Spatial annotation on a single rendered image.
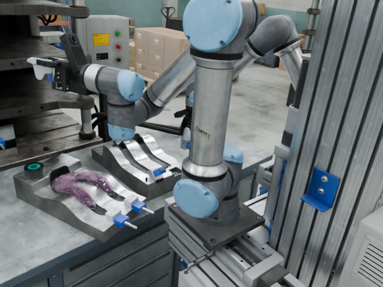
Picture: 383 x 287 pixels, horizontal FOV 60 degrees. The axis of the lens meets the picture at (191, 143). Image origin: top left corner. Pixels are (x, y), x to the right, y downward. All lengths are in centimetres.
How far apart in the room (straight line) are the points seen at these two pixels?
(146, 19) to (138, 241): 817
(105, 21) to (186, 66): 130
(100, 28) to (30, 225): 120
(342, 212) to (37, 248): 101
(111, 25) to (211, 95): 150
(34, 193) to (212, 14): 109
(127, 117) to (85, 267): 79
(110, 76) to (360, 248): 74
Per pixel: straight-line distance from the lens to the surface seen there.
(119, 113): 90
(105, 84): 90
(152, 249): 171
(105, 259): 155
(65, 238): 137
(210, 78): 72
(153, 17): 953
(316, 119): 90
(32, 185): 150
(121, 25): 220
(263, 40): 129
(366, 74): 83
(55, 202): 142
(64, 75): 100
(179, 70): 91
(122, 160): 164
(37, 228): 144
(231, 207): 101
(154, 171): 148
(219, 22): 67
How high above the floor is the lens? 169
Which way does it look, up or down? 26 degrees down
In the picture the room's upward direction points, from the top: 5 degrees clockwise
